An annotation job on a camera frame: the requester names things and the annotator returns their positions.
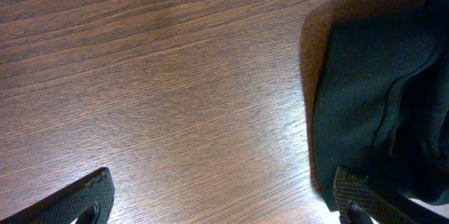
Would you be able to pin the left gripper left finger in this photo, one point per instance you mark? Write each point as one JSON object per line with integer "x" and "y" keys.
{"x": 88, "y": 200}

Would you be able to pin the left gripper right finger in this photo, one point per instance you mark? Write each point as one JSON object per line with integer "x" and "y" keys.
{"x": 360, "y": 201}

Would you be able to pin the black t-shirt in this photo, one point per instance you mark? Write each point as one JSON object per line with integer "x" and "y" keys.
{"x": 382, "y": 103}

